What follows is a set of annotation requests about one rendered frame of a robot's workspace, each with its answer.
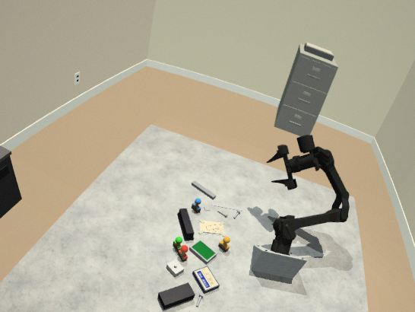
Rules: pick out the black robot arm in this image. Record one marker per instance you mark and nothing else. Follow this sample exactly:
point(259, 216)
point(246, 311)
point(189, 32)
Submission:
point(284, 227)

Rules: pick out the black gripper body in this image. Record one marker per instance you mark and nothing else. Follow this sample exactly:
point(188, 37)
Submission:
point(292, 165)

